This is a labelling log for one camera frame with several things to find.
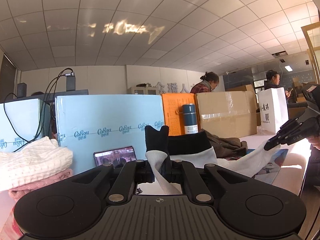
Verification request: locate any white and black t-shirt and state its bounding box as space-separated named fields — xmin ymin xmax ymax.
xmin=143 ymin=125 xmax=280 ymax=194

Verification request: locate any smartphone showing video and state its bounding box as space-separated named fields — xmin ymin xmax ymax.
xmin=93 ymin=146 xmax=137 ymax=168

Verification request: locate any black power adapter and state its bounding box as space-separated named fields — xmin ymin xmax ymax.
xmin=65 ymin=72 xmax=76 ymax=92

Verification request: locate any brown cardboard box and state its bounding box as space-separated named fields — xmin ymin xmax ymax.
xmin=195 ymin=91 xmax=257 ymax=138

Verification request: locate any dark blue vacuum bottle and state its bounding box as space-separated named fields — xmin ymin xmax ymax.
xmin=178 ymin=103 xmax=199 ymax=134

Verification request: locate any operator right hand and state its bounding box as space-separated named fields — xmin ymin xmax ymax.
xmin=307 ymin=136 xmax=320 ymax=151

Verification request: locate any orange flat box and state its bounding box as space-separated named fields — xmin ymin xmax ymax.
xmin=161 ymin=93 xmax=199 ymax=136

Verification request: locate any black cable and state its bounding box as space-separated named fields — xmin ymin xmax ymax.
xmin=3 ymin=67 xmax=75 ymax=153

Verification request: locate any cream knitted sweater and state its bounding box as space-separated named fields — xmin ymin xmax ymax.
xmin=1 ymin=137 xmax=73 ymax=191

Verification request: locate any small light blue box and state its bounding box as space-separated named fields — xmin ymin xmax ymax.
xmin=0 ymin=99 xmax=50 ymax=152

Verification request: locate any white paper bag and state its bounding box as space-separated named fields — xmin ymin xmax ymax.
xmin=258 ymin=87 xmax=289 ymax=134

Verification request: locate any brown leather jacket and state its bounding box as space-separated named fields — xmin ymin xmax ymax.
xmin=201 ymin=129 xmax=248 ymax=159

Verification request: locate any person in dark clothes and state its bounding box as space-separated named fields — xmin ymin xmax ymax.
xmin=264 ymin=70 xmax=280 ymax=90

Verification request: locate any woman in plaid jacket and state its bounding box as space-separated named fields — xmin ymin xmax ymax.
xmin=190 ymin=72 xmax=220 ymax=94

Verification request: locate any large light blue box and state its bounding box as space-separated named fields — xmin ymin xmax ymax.
xmin=55 ymin=94 xmax=164 ymax=174

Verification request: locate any pink knitted sweater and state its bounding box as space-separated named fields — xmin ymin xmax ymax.
xmin=8 ymin=168 xmax=73 ymax=202

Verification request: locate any small black speaker box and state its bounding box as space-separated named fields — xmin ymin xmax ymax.
xmin=16 ymin=82 xmax=27 ymax=98

